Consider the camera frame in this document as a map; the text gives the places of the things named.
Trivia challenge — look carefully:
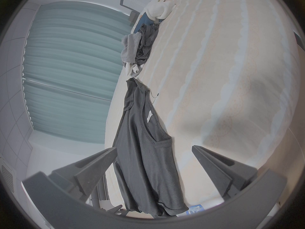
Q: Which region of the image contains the grey bedside table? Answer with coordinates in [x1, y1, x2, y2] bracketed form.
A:
[129, 11, 140, 24]

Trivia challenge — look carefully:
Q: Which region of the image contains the black T-shirt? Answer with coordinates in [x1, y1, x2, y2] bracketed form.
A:
[112, 77, 190, 218]

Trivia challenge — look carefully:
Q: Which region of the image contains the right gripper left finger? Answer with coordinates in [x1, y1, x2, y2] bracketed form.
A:
[49, 147, 118, 201]

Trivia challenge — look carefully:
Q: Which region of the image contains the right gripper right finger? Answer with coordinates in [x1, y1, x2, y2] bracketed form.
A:
[192, 145, 258, 198]

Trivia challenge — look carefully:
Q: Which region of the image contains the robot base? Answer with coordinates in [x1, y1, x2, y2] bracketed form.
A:
[87, 171, 204, 218]

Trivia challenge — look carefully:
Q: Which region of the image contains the blue-green curtain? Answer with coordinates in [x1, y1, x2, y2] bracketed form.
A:
[24, 3, 134, 97]
[23, 79, 118, 144]

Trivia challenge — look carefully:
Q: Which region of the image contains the bed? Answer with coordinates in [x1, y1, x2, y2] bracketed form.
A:
[104, 0, 302, 215]

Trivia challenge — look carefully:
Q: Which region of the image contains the pile of clothes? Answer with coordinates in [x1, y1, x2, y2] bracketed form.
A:
[121, 0, 178, 77]

